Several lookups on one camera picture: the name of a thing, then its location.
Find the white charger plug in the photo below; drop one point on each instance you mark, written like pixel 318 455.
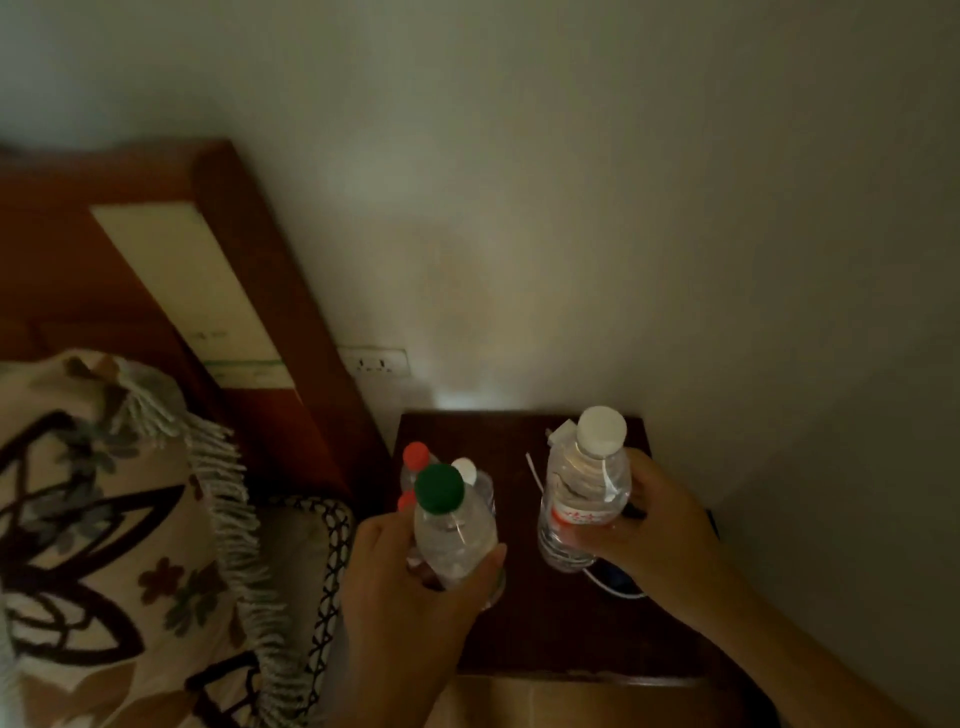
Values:
pixel 561 435

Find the person's right thumb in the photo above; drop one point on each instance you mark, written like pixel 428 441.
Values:
pixel 596 538

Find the person's right hand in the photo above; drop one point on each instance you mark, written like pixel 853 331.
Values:
pixel 667 547

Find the dark wooden nightstand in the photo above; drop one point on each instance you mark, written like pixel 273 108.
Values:
pixel 570 630

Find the white capped red label bottle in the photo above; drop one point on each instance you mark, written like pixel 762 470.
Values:
pixel 581 480

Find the person's right forearm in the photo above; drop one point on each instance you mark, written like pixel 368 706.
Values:
pixel 795 675

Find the red capped clear bottle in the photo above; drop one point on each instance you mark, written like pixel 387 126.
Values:
pixel 406 501
pixel 416 457

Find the grey pillow with black trim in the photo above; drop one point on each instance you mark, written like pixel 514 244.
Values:
pixel 307 555

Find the person's left forearm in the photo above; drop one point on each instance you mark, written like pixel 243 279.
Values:
pixel 390 701

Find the cream patterned fringed blanket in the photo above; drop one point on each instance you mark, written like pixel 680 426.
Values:
pixel 90 540

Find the reddish wooden bed headboard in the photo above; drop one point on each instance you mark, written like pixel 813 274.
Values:
pixel 67 262

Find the person's left hand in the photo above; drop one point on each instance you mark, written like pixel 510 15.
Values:
pixel 382 592

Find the white wall socket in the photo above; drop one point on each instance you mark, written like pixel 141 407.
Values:
pixel 375 363

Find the person's left thumb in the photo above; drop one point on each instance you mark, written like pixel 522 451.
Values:
pixel 481 571

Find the green capped clear water bottle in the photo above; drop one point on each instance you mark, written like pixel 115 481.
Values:
pixel 457 532

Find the small white capped clear bottle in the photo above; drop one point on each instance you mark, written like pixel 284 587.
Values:
pixel 480 484

